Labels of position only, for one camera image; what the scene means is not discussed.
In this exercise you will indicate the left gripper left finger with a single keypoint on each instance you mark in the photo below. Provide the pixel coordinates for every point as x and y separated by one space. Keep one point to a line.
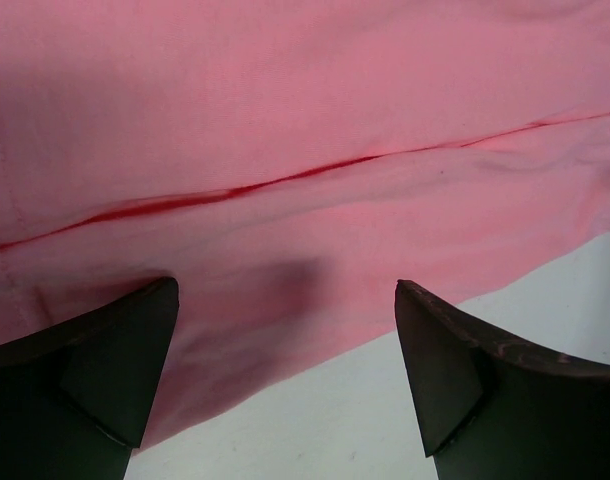
75 398

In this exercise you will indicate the pink t shirt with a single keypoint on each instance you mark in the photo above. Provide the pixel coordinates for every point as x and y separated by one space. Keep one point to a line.
288 162

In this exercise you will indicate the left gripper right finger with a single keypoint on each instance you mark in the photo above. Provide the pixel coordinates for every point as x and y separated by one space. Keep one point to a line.
492 405

